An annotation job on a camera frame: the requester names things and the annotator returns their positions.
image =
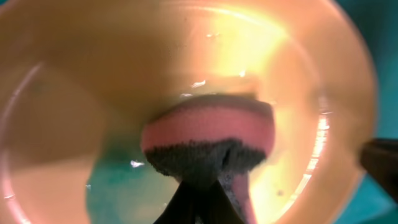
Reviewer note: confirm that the yellow plate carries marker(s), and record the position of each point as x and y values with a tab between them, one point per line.
80	78

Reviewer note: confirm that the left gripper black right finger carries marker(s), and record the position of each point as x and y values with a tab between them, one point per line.
214	207

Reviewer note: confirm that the brown sponge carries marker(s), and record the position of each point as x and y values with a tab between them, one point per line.
209	138

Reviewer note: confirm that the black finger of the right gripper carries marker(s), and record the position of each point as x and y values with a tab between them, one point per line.
379	158

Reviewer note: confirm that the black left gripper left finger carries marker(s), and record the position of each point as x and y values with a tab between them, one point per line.
181	208

